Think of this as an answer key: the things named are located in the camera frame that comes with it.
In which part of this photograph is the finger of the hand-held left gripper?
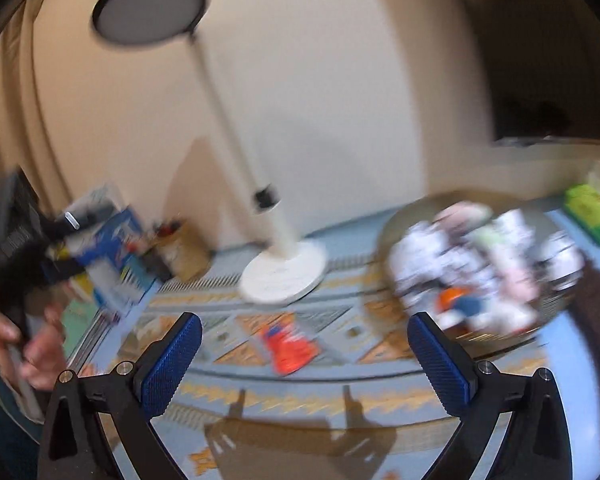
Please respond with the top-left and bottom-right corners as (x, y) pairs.
(55, 200), (118, 233)
(40, 255), (98, 286)

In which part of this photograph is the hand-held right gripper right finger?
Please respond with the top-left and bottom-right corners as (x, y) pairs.
(407, 312), (573, 480)

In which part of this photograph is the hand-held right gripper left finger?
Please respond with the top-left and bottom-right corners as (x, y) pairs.
(37, 312), (203, 480)

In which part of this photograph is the blue and white plush toy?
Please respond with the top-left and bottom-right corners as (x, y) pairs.
(452, 295), (483, 318)

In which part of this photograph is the amber ribbed glass bowl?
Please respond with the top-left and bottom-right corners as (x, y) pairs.
(362, 190), (593, 341)

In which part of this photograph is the pile of paper balls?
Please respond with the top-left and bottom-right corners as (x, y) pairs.
(387, 207), (586, 311)

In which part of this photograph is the pale green plush toy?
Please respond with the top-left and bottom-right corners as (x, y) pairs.
(472, 225), (506, 253)

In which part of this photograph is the person's left hand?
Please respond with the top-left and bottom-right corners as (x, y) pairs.
(0, 305), (68, 393)

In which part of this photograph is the stack of booklets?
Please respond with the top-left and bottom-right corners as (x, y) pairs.
(62, 185), (158, 321)

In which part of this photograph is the orange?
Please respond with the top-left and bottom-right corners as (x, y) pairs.
(437, 287), (468, 313)

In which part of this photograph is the black mesh pencil holder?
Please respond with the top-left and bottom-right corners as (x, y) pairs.
(130, 240), (173, 281)

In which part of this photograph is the brown pen holder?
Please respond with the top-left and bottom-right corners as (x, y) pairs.
(152, 220), (213, 281)

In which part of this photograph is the blue patterned table mat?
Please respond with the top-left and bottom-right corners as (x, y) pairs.
(65, 240), (581, 480)

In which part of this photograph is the red snack packet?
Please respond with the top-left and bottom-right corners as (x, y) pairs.
(260, 322), (321, 376)

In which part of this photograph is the white desk lamp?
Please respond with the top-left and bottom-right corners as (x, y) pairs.
(91, 0), (328, 307)

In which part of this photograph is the person's dark teal clothing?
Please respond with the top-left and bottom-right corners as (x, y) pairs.
(0, 370), (48, 480)

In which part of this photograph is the green tissue box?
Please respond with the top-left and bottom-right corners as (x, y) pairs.
(562, 160), (600, 246)

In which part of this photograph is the black television screen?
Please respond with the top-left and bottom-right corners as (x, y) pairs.
(442, 0), (600, 148)

